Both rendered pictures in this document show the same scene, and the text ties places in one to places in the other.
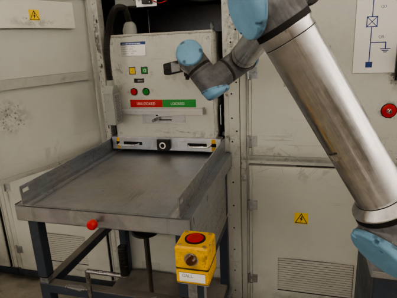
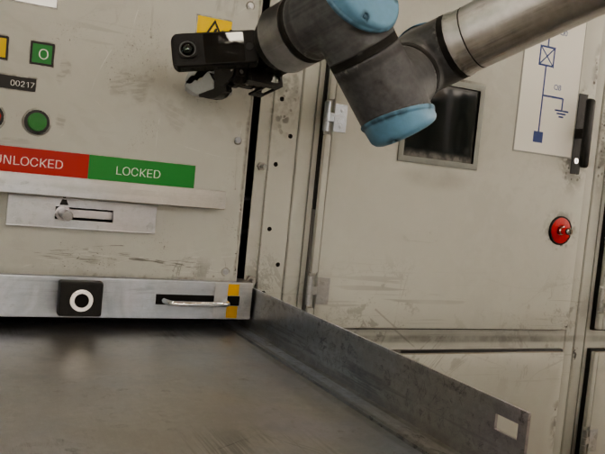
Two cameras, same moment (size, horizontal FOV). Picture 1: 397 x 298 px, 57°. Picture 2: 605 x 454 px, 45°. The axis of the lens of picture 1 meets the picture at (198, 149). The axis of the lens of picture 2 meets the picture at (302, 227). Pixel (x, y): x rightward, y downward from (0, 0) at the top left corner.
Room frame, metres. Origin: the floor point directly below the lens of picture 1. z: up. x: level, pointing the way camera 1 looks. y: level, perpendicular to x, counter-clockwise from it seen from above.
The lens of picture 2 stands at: (0.67, 0.62, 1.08)
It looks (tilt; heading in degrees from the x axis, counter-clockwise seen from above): 3 degrees down; 318
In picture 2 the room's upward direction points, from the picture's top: 6 degrees clockwise
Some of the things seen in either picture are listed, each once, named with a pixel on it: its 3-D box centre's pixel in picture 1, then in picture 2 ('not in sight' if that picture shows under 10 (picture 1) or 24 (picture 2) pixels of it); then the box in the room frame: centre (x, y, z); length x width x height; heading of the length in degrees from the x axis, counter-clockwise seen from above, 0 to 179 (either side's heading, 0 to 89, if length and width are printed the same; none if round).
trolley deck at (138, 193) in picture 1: (140, 181); (111, 410); (1.38, 0.24, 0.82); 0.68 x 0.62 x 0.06; 164
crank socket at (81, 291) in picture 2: (163, 144); (80, 298); (1.65, 0.16, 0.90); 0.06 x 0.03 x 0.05; 74
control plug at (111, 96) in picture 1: (113, 104); not in sight; (1.66, 0.38, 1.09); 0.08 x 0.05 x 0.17; 164
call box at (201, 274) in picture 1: (196, 257); not in sight; (0.77, 0.02, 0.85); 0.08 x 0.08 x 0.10; 74
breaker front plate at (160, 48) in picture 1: (160, 89); (92, 122); (1.67, 0.16, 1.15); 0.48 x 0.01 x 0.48; 74
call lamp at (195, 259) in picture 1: (190, 261); not in sight; (0.73, 0.03, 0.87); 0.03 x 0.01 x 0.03; 74
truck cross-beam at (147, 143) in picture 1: (166, 142); (76, 294); (1.68, 0.15, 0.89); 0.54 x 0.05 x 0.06; 74
